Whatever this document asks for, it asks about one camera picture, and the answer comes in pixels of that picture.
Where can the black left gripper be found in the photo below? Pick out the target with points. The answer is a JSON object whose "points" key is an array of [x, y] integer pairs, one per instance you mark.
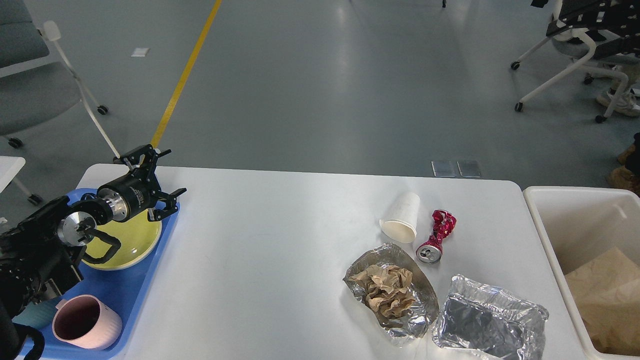
{"points": [[139, 190]]}

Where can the yellow plastic plate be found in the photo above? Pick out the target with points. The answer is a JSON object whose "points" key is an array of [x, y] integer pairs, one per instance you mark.
{"points": [[138, 238]]}

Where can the pink ribbed mug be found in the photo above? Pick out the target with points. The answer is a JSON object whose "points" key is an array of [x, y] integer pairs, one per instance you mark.
{"points": [[86, 322]]}

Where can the white paper cup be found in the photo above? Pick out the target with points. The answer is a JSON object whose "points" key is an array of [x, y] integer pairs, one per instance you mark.
{"points": [[400, 222]]}

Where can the crushed red soda can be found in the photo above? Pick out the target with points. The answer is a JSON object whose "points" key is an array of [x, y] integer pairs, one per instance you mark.
{"points": [[443, 225]]}

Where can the brown paper bag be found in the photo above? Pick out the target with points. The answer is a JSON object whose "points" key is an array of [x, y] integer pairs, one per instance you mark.
{"points": [[606, 291]]}

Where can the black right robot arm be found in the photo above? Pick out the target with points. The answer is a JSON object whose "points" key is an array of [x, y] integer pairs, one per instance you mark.
{"points": [[620, 17]]}

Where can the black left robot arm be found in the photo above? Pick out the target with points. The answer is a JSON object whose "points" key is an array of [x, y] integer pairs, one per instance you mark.
{"points": [[40, 257]]}

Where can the blue plastic tray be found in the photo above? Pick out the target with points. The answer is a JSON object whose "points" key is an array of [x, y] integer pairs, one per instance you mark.
{"points": [[122, 290]]}

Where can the white side table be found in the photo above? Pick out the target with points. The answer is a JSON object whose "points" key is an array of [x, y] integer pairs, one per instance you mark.
{"points": [[9, 168]]}

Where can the grey office chair left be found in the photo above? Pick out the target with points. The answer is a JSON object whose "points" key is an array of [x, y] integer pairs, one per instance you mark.
{"points": [[35, 95]]}

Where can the teal yellow mug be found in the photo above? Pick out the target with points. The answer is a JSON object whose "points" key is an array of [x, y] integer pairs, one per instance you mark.
{"points": [[39, 315]]}

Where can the foil tray with paper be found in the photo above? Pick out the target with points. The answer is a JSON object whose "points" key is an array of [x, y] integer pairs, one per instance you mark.
{"points": [[421, 315]]}

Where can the crumpled brown paper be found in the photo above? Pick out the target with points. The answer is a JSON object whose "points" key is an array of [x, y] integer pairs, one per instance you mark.
{"points": [[387, 290]]}

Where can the crumpled aluminium foil sheet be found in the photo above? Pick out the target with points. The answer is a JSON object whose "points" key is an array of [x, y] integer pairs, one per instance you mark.
{"points": [[492, 320]]}

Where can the beige plastic bin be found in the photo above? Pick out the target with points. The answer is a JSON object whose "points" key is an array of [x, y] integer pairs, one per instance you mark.
{"points": [[576, 225]]}

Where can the person in khaki trousers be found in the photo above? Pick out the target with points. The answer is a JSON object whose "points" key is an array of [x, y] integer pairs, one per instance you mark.
{"points": [[626, 104]]}

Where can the white office chair right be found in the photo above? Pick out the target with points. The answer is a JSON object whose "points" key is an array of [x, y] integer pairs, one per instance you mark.
{"points": [[581, 52]]}

